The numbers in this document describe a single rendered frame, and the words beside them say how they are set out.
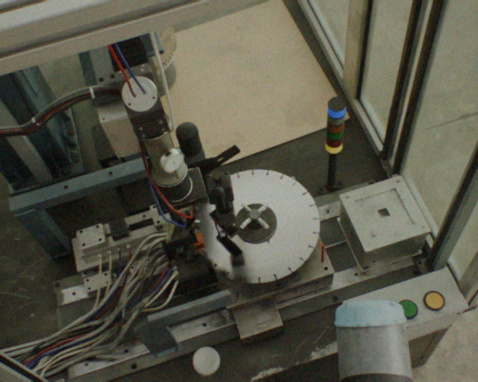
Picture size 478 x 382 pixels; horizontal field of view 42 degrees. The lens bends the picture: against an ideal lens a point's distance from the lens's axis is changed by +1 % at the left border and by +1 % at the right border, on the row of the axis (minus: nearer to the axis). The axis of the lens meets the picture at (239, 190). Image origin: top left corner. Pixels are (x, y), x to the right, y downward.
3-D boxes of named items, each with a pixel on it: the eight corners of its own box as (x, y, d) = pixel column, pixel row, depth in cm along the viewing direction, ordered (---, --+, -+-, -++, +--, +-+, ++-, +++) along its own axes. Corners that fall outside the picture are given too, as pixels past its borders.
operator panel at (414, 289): (436, 288, 167) (447, 267, 154) (456, 325, 162) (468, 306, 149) (338, 320, 165) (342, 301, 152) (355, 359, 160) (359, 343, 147)
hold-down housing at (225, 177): (237, 208, 148) (227, 164, 131) (240, 225, 145) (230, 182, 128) (215, 211, 148) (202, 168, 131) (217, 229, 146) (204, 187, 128)
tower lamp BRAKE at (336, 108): (341, 102, 154) (342, 94, 151) (348, 115, 152) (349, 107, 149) (324, 107, 154) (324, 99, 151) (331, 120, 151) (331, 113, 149)
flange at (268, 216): (283, 212, 160) (283, 208, 158) (267, 248, 155) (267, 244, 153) (244, 199, 163) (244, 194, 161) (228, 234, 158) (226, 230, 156)
